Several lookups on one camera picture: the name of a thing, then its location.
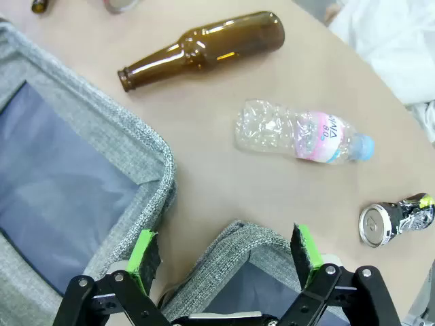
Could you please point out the crushed black drink can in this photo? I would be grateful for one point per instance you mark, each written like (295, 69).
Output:
(391, 220)

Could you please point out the person in white hoodie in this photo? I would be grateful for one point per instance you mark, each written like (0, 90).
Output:
(391, 44)

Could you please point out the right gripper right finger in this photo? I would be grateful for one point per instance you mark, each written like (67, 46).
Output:
(306, 251)

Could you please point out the grey fabric can basket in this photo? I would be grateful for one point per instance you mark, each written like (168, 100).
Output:
(224, 258)

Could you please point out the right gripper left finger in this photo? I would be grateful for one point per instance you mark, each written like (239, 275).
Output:
(142, 258)

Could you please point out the grey fabric plastic basket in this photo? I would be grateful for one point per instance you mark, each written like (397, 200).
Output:
(102, 115)

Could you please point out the crushed pink label plastic bottle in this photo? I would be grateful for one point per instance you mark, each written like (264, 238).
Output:
(306, 136)

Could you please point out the brown glass beer bottle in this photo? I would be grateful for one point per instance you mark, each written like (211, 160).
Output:
(231, 44)
(40, 5)

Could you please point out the crushed red drink can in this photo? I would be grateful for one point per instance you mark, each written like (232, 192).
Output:
(113, 8)

